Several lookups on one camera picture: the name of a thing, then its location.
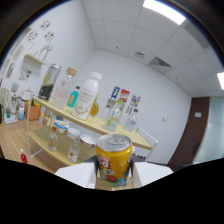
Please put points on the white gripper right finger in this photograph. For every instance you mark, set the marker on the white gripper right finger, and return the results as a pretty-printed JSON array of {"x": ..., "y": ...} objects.
[{"x": 150, "y": 171}]

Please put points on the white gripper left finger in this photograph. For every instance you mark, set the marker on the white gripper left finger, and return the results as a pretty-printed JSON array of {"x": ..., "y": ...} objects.
[{"x": 78, "y": 175}]

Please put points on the yellow orange juice can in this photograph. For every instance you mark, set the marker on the yellow orange juice can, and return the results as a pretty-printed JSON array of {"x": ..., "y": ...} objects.
[{"x": 114, "y": 163}]

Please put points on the clear bottle with orange cap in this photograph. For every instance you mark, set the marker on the clear bottle with orange cap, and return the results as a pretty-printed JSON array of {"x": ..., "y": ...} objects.
[{"x": 52, "y": 141}]

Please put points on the clear bottle with green cap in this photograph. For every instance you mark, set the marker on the clear bottle with green cap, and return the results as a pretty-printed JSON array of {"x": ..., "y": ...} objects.
[{"x": 113, "y": 116}]

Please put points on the small green cup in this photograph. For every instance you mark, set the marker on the small green cup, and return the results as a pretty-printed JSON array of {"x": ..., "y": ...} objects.
[{"x": 8, "y": 112}]

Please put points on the white bowl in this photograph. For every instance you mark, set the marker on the white bowl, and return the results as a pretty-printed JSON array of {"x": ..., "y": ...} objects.
[
  {"x": 73, "y": 133},
  {"x": 88, "y": 140}
]

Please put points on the white two-tier wooden rack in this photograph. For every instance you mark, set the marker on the white two-tier wooden rack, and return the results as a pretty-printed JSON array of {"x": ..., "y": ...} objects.
[{"x": 96, "y": 125}]

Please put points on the clear bottle with blue cap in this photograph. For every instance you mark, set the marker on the clear bottle with blue cap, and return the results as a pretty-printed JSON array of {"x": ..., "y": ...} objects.
[{"x": 131, "y": 121}]

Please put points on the brown door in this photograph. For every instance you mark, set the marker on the brown door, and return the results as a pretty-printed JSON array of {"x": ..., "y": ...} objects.
[{"x": 191, "y": 133}]

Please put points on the small amber bottle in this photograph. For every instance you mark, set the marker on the small amber bottle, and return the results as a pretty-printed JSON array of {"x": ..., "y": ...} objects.
[{"x": 94, "y": 108}]

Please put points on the small teal liquid bottle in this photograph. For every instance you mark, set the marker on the small teal liquid bottle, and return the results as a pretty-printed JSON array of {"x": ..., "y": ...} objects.
[{"x": 73, "y": 98}]

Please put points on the orange storage basket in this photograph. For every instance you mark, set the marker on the orange storage basket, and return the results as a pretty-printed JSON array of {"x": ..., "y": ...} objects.
[{"x": 33, "y": 112}]

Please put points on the large white milk bottle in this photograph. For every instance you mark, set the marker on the large white milk bottle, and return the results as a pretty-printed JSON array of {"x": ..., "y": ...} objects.
[{"x": 86, "y": 98}]

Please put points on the red white printed card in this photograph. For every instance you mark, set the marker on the red white printed card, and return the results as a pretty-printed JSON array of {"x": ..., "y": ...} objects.
[{"x": 124, "y": 96}]

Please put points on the pale blue white bottle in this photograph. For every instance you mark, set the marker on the pale blue white bottle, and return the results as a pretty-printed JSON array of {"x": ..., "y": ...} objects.
[{"x": 21, "y": 114}]

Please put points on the tall glass bottle cork lid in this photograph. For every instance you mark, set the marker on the tall glass bottle cork lid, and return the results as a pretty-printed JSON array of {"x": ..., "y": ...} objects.
[{"x": 63, "y": 91}]

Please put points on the blue printed card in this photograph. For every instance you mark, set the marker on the blue printed card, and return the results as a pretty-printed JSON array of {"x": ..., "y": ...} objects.
[{"x": 115, "y": 92}]

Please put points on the white kitchen scale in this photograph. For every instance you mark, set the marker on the white kitchen scale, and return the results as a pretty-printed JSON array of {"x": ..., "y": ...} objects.
[{"x": 11, "y": 119}]

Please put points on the tall black yellow can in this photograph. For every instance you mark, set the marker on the tall black yellow can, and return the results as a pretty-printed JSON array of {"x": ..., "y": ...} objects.
[{"x": 49, "y": 83}]

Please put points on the wooden wall shelf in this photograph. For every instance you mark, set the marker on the wooden wall shelf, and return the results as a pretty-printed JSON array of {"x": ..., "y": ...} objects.
[{"x": 36, "y": 59}]

